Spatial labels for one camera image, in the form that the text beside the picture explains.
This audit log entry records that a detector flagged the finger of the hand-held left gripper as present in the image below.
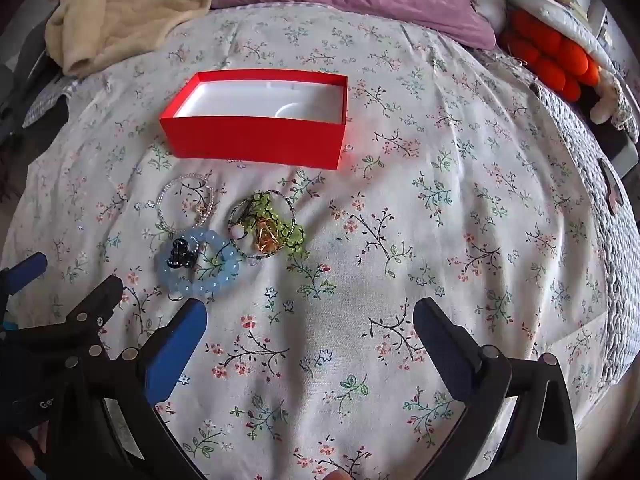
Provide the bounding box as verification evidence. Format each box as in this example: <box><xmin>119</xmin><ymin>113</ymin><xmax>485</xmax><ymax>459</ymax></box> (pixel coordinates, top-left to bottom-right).
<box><xmin>0</xmin><ymin>252</ymin><xmax>48</xmax><ymax>293</ymax></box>
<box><xmin>0</xmin><ymin>275</ymin><xmax>124</xmax><ymax>367</ymax></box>

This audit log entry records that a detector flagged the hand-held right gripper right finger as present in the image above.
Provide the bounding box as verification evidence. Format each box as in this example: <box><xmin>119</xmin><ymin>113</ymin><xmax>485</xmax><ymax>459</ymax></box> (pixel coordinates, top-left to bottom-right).
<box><xmin>413</xmin><ymin>297</ymin><xmax>579</xmax><ymax>480</ymax></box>

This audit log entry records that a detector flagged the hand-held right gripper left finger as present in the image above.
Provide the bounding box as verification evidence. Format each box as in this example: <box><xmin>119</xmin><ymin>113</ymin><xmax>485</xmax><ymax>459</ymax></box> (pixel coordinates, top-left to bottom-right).
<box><xmin>47</xmin><ymin>297</ymin><xmax>208</xmax><ymax>480</ymax></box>

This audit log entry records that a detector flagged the blue bead bracelet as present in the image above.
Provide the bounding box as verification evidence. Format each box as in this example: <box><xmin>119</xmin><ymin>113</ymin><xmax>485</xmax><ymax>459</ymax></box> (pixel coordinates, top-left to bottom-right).
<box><xmin>154</xmin><ymin>227</ymin><xmax>239</xmax><ymax>302</ymax></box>

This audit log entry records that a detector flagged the black hair claw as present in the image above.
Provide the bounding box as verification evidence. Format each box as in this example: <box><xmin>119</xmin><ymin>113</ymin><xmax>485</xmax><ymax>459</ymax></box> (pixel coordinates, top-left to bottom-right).
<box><xmin>167</xmin><ymin>239</ymin><xmax>202</xmax><ymax>269</ymax></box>

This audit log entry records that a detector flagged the dark thin bead bracelet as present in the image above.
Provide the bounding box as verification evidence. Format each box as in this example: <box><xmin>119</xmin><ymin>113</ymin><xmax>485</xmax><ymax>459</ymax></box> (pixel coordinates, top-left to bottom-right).
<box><xmin>226</xmin><ymin>199</ymin><xmax>297</xmax><ymax>262</ymax></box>

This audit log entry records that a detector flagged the clear bead bracelet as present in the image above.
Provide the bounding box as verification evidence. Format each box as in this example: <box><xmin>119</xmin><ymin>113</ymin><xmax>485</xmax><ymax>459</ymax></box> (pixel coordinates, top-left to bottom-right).
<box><xmin>159</xmin><ymin>172</ymin><xmax>227</xmax><ymax>234</ymax></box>

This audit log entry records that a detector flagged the orange gold wire pendant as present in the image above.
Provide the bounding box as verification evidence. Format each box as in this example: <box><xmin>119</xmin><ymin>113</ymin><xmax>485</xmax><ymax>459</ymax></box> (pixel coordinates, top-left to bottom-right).
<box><xmin>254</xmin><ymin>219</ymin><xmax>282</xmax><ymax>255</ymax></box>

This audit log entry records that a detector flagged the green bead bracelet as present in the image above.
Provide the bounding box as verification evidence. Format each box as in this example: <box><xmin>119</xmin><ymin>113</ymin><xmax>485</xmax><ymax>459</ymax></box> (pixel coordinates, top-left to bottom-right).
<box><xmin>235</xmin><ymin>190</ymin><xmax>307</xmax><ymax>256</ymax></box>

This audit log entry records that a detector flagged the red cardboard box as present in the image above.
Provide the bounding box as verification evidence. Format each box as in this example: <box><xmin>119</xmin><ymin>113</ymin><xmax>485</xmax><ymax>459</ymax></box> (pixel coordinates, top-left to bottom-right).
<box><xmin>159</xmin><ymin>68</ymin><xmax>349</xmax><ymax>171</ymax></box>

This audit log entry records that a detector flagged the grey checked cloth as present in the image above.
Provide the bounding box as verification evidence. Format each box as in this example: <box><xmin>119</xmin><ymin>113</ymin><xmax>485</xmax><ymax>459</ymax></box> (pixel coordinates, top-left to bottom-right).
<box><xmin>22</xmin><ymin>82</ymin><xmax>71</xmax><ymax>129</ymax></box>

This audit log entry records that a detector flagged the grey patterned quilt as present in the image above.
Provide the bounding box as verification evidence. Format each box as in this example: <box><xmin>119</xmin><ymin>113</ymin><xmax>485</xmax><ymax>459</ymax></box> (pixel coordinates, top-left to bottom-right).
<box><xmin>500</xmin><ymin>52</ymin><xmax>640</xmax><ymax>391</ymax></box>

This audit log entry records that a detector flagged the beige blanket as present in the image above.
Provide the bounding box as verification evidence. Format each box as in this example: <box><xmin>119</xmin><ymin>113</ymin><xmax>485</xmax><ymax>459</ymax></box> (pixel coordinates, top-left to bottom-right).
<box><xmin>45</xmin><ymin>0</ymin><xmax>237</xmax><ymax>77</ymax></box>

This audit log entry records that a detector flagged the orange plush toy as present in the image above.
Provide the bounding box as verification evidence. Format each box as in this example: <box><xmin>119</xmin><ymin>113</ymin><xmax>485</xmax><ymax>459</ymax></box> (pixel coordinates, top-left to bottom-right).
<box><xmin>501</xmin><ymin>9</ymin><xmax>602</xmax><ymax>102</ymax></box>

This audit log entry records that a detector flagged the white quilted cloth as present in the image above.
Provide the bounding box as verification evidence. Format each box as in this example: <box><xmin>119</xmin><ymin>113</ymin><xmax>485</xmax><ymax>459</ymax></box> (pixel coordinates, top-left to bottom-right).
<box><xmin>462</xmin><ymin>0</ymin><xmax>640</xmax><ymax>128</ymax></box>

